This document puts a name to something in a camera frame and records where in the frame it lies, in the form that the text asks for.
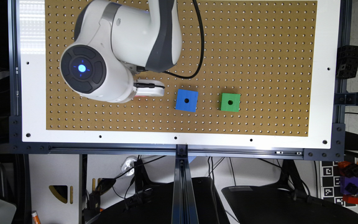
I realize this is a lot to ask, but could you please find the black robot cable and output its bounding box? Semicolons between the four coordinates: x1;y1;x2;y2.
162;0;205;80

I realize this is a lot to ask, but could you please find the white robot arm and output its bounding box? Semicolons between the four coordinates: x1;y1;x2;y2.
60;1;182;103

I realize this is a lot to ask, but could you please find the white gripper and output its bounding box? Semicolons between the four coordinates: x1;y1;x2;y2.
134;79;165;97

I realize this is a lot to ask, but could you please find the green cube with hole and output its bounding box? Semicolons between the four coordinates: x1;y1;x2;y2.
220;93;241;112

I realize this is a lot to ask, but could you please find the black and white marker board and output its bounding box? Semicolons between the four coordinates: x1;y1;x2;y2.
319;161;345;206

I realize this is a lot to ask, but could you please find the black cube stack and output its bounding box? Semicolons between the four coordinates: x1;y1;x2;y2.
336;45;358;79

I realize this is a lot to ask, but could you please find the brown perforated pegboard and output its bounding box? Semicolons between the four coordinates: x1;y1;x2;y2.
45;1;318;136

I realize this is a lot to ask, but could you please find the blue cube with hole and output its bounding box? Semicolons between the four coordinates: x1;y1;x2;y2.
175;89;198;113

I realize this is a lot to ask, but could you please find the pile of coloured cubes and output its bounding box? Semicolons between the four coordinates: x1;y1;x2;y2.
337;161;358;205

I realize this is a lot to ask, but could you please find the aluminium table frame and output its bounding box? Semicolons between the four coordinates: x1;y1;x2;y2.
7;0;358;224

